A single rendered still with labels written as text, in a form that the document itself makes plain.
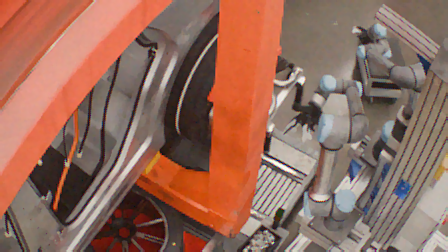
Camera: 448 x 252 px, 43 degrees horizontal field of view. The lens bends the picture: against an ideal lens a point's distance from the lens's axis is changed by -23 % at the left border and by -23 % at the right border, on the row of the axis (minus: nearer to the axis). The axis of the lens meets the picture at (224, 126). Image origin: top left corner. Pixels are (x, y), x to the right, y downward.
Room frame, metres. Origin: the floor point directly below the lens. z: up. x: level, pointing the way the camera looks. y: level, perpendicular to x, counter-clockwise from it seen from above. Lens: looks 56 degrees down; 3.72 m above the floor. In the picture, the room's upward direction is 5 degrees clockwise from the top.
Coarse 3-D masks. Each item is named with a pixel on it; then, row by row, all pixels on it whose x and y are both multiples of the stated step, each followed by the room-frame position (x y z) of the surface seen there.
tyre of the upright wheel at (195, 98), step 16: (208, 32) 2.23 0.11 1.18; (192, 48) 2.14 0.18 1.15; (208, 48) 2.13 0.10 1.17; (192, 64) 2.06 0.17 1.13; (208, 64) 2.05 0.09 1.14; (176, 80) 2.01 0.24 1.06; (192, 80) 2.00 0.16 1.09; (208, 80) 1.99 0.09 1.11; (176, 96) 1.96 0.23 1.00; (192, 96) 1.94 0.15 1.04; (176, 112) 1.93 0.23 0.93; (192, 112) 1.90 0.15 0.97; (176, 128) 1.92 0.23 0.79; (192, 128) 1.88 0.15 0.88
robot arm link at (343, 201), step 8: (336, 192) 1.49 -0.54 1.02; (344, 192) 1.48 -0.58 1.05; (352, 192) 1.48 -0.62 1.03; (336, 200) 1.43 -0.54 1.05; (344, 200) 1.43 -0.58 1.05; (352, 200) 1.44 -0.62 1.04; (336, 208) 1.40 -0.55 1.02; (344, 208) 1.39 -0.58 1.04; (352, 208) 1.41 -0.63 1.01; (336, 216) 1.39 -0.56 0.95; (344, 216) 1.39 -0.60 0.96
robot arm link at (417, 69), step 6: (414, 66) 1.97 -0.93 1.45; (420, 66) 1.97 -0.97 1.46; (414, 72) 1.93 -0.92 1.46; (420, 72) 1.94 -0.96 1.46; (420, 78) 1.91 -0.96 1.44; (420, 84) 1.90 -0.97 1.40; (414, 90) 1.91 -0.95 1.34; (420, 90) 1.90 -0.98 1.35; (408, 96) 1.94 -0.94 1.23; (414, 96) 1.91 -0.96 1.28; (408, 102) 1.92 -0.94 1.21; (414, 102) 1.90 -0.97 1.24; (414, 108) 1.90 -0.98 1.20
